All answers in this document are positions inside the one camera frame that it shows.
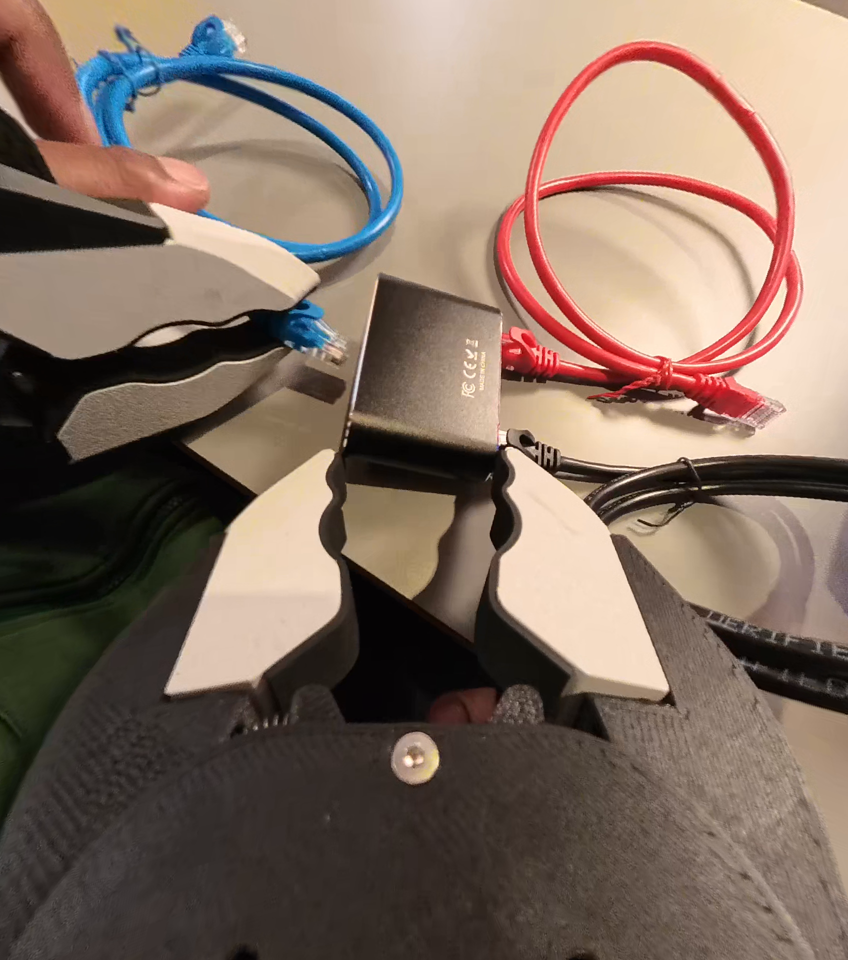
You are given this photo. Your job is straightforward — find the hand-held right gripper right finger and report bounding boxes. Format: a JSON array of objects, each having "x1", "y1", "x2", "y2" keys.
[{"x1": 477, "y1": 447, "x2": 673, "y2": 706}]

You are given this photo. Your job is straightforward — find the person's left hand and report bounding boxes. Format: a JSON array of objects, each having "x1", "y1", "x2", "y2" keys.
[{"x1": 0, "y1": 0, "x2": 215, "y2": 214}]

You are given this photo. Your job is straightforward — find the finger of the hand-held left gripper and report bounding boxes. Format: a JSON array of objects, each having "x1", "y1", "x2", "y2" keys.
[
  {"x1": 54, "y1": 323, "x2": 293, "y2": 463},
  {"x1": 0, "y1": 203, "x2": 323, "y2": 364}
]

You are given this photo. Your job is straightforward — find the blue ethernet cable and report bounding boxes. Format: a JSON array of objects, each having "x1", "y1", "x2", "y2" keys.
[{"x1": 75, "y1": 15, "x2": 404, "y2": 361}]

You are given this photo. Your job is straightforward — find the red ethernet cable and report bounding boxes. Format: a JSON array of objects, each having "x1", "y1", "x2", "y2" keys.
[{"x1": 493, "y1": 41, "x2": 806, "y2": 438}]

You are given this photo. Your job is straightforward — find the black ethernet cable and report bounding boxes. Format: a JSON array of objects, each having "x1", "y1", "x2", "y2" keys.
[{"x1": 502, "y1": 428, "x2": 848, "y2": 732}]

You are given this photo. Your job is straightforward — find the black ethernet adapter hub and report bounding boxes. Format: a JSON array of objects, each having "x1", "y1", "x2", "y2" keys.
[{"x1": 337, "y1": 273, "x2": 506, "y2": 492}]

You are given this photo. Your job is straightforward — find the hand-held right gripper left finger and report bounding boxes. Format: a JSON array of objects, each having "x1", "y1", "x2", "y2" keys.
[{"x1": 165, "y1": 447, "x2": 361, "y2": 706}]

